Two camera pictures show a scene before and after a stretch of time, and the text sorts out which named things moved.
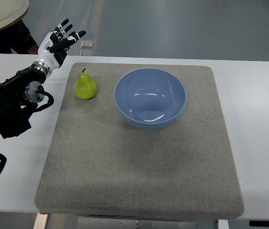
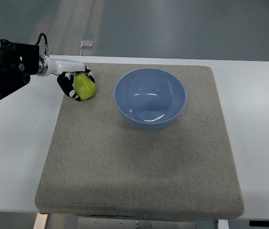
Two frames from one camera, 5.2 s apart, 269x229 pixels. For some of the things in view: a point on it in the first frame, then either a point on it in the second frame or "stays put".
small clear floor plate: x=87 y=44 stays put
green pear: x=85 y=88 stays put
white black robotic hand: x=53 y=48 → x=46 y=66
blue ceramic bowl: x=150 y=98 stays put
